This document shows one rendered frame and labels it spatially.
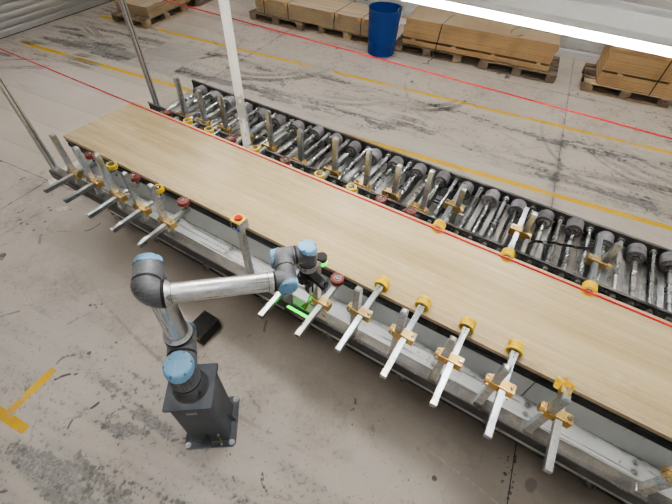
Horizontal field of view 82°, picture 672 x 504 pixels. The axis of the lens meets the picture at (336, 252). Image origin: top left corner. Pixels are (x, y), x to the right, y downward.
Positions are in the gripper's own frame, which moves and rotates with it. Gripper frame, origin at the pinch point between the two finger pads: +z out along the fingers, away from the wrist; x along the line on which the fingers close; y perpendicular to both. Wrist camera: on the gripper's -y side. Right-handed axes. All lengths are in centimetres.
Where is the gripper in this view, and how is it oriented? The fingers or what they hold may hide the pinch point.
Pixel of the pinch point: (311, 293)
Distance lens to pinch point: 204.5
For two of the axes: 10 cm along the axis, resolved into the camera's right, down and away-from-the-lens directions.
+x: -5.1, 6.4, -5.8
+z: -0.4, 6.5, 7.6
